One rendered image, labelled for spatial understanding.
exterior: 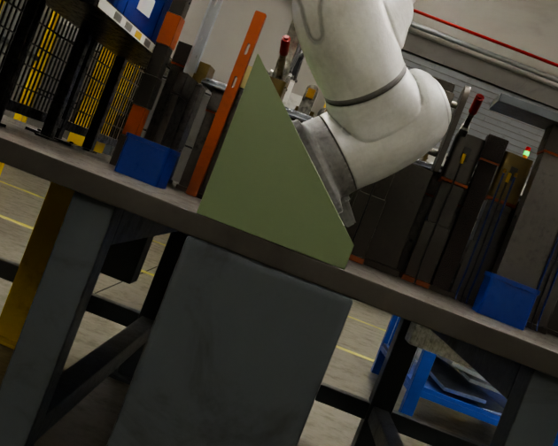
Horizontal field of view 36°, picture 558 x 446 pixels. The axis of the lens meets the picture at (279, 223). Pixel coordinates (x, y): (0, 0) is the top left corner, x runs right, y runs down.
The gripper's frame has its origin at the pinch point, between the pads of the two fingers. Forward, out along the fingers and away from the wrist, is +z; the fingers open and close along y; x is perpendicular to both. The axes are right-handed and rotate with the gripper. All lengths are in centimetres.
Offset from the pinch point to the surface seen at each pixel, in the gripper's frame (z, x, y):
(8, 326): 99, 63, 44
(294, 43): -10.4, -0.8, -16.4
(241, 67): -0.1, 9.7, -16.0
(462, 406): 85, -108, 179
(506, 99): -11, -53, -40
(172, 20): -4.7, 30.2, -18.3
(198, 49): -3.2, 26.6, 3.0
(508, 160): -1, -61, -20
